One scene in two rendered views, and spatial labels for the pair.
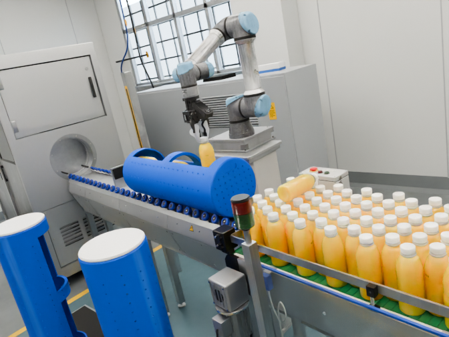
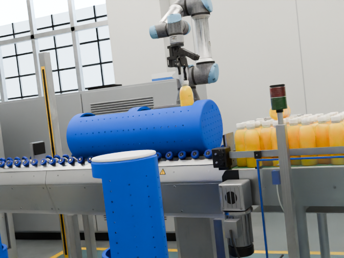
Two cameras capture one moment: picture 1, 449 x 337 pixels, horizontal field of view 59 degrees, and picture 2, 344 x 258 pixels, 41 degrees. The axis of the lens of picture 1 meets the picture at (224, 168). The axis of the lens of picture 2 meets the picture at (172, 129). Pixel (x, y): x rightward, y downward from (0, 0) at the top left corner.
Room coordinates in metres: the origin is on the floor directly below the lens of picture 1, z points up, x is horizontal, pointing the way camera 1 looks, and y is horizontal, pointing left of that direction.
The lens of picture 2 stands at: (-0.37, 1.10, 1.23)
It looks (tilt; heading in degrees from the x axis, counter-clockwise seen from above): 3 degrees down; 337
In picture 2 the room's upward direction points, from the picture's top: 6 degrees counter-clockwise
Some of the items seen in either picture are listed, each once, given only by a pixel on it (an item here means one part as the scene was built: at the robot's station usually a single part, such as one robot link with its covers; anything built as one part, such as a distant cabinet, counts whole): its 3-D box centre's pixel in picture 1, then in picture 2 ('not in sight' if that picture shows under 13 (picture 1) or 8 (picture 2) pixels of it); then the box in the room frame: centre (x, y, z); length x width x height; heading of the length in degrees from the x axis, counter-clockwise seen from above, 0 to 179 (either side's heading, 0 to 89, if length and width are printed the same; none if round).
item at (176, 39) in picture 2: (190, 91); (176, 40); (1.85, 0.08, 1.55); 0.08 x 0.08 x 0.05
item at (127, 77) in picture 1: (153, 178); (58, 169); (3.09, 0.57, 0.85); 0.06 x 0.06 x 1.70; 38
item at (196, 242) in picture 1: (147, 210); (76, 185); (2.54, 0.56, 0.79); 2.17 x 0.29 x 0.34; 38
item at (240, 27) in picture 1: (248, 66); (202, 39); (2.17, -0.24, 1.60); 0.15 x 0.12 x 0.55; 45
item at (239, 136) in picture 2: not in sight; (242, 146); (1.53, -0.05, 0.99); 0.07 x 0.07 x 0.19
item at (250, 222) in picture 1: (244, 218); (278, 103); (1.18, -0.03, 1.18); 0.06 x 0.06 x 0.05
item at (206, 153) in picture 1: (208, 159); (187, 101); (1.84, 0.07, 1.23); 0.07 x 0.07 x 0.19
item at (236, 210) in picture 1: (241, 205); (277, 91); (1.18, -0.03, 1.23); 0.06 x 0.06 x 0.04
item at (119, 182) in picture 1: (119, 176); (38, 153); (2.76, 0.74, 1.00); 0.10 x 0.04 x 0.15; 128
